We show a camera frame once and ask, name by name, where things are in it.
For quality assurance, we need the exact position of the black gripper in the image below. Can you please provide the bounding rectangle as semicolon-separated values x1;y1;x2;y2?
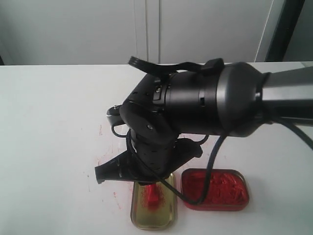
95;130;202;185

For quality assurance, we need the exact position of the red stamp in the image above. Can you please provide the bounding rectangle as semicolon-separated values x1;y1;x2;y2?
146;184;159;207

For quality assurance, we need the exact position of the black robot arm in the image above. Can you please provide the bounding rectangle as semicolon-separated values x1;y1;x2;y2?
95;57;313;184

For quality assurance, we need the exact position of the red ink paste tin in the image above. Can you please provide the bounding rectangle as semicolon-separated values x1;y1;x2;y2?
181;168;249;212

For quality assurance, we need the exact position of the gold tin lid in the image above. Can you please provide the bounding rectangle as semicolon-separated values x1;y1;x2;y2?
130;182;177;230

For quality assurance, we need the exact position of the white cabinet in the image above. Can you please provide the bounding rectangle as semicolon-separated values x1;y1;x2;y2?
0;0;284;65

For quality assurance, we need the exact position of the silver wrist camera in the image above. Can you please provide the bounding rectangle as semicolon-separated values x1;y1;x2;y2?
106;105;125;127

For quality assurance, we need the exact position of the black cable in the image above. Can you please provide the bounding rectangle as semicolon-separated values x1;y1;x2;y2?
111;123;313;206

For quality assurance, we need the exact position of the dark door frame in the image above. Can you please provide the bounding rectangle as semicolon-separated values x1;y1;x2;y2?
265;0;305;62

